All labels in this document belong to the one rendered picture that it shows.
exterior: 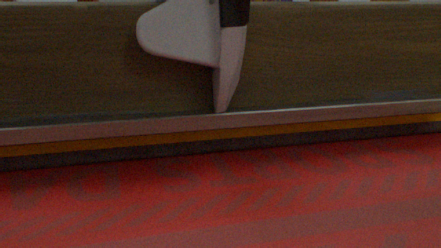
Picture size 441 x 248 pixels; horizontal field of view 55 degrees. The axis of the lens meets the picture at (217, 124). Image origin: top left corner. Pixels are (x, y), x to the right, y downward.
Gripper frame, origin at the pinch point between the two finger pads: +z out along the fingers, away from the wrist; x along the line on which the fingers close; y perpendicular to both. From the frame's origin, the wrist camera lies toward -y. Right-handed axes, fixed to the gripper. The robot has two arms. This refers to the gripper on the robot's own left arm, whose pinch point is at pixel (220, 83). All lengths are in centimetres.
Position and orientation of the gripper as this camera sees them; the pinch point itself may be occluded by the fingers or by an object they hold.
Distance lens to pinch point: 27.8
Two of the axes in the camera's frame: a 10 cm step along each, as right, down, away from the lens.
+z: 0.3, 9.6, 2.9
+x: 2.6, 2.7, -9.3
